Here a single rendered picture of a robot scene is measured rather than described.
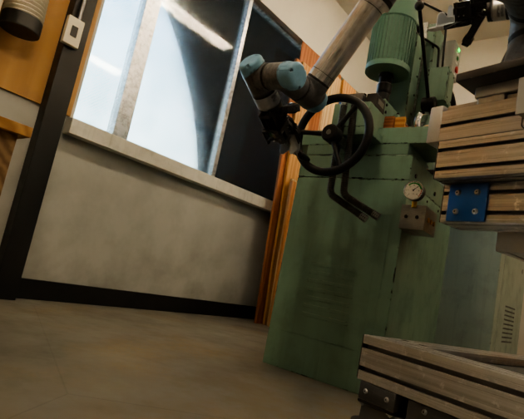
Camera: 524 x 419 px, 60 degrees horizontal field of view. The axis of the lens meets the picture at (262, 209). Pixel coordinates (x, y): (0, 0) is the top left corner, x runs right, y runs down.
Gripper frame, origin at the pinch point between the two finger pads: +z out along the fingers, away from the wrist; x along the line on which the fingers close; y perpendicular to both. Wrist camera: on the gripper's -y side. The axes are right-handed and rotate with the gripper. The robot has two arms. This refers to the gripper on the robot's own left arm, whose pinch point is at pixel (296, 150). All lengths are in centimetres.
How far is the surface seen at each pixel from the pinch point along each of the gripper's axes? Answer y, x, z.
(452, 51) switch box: -93, 25, 24
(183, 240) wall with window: -9, -117, 77
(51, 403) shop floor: 98, 5, -23
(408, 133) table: -24.1, 28.1, 13.3
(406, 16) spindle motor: -76, 15, -4
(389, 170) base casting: -12.5, 23.5, 20.0
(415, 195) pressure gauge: -0.8, 35.8, 19.5
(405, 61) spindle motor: -62, 17, 8
